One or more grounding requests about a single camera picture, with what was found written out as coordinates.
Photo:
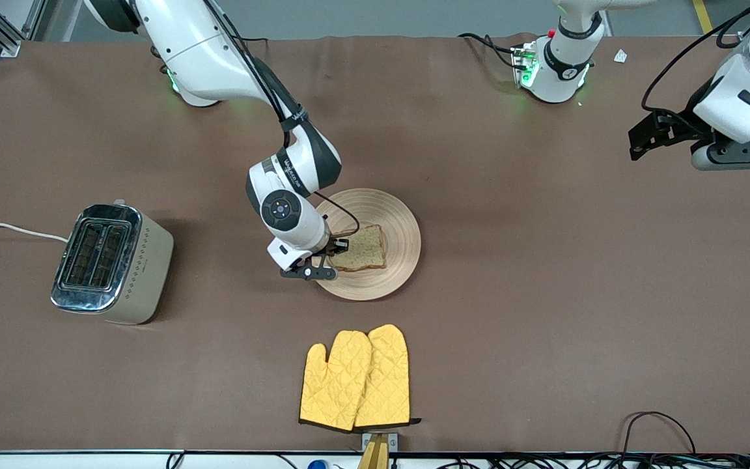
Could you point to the yellow quilted oven mitt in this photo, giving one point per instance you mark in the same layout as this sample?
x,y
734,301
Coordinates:
x,y
388,378
333,384

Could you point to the round wooden plate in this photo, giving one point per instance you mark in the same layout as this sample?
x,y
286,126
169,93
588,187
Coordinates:
x,y
388,273

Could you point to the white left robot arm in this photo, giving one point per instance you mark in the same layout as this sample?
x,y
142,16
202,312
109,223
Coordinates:
x,y
564,71

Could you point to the cream and chrome toaster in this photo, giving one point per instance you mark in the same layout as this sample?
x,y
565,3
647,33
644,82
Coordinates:
x,y
144,273

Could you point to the small metal bracket plate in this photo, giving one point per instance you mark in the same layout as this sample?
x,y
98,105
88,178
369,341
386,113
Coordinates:
x,y
393,441

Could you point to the brown table cover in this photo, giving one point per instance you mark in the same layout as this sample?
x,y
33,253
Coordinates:
x,y
219,365

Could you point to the brown bread slice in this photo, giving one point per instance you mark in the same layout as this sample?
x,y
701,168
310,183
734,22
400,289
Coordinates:
x,y
365,251

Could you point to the white paper scrap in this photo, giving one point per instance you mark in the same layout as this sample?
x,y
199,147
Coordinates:
x,y
620,56

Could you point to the wooden stick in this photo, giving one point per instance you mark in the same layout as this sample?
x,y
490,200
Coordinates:
x,y
375,456

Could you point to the blue round object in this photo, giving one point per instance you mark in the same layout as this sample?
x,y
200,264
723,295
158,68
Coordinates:
x,y
318,465

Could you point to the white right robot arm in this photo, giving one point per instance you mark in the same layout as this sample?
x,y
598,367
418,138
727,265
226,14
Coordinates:
x,y
199,52

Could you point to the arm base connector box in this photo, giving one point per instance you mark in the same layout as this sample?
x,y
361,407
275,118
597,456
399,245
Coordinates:
x,y
525,65

